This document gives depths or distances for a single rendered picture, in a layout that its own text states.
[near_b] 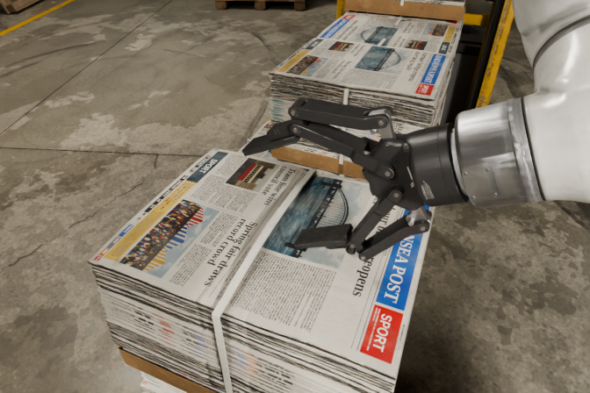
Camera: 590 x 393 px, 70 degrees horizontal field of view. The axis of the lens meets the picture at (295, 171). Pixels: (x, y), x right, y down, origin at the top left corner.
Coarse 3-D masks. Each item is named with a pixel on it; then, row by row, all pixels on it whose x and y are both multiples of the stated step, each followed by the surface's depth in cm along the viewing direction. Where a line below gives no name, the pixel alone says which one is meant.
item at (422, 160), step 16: (432, 128) 38; (448, 128) 37; (384, 144) 39; (400, 144) 39; (416, 144) 38; (432, 144) 37; (448, 144) 36; (384, 160) 40; (400, 160) 39; (416, 160) 37; (432, 160) 36; (448, 160) 35; (368, 176) 42; (400, 176) 40; (416, 176) 37; (432, 176) 36; (448, 176) 36; (384, 192) 42; (416, 192) 41; (432, 192) 37; (448, 192) 36; (416, 208) 42
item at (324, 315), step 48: (336, 192) 61; (288, 288) 47; (336, 288) 46; (384, 288) 46; (288, 336) 42; (336, 336) 41; (384, 336) 41; (288, 384) 47; (336, 384) 43; (384, 384) 40
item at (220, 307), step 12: (312, 168) 65; (300, 180) 62; (288, 204) 56; (276, 216) 54; (264, 228) 52; (264, 240) 51; (252, 252) 49; (240, 276) 47; (228, 288) 46; (228, 300) 45; (216, 312) 44
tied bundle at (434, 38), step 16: (352, 16) 136; (368, 16) 136; (336, 32) 122; (352, 32) 122; (368, 32) 122; (384, 32) 122; (400, 32) 122; (416, 32) 122; (432, 32) 122; (448, 32) 122; (400, 48) 111; (416, 48) 111; (432, 48) 111; (448, 48) 111; (448, 80) 125
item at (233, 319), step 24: (288, 192) 61; (312, 192) 61; (264, 216) 57; (288, 216) 57; (288, 240) 53; (240, 264) 50; (264, 264) 50; (216, 288) 47; (240, 288) 47; (240, 312) 44; (240, 336) 46; (216, 360) 50; (240, 360) 48; (216, 384) 54; (240, 384) 51
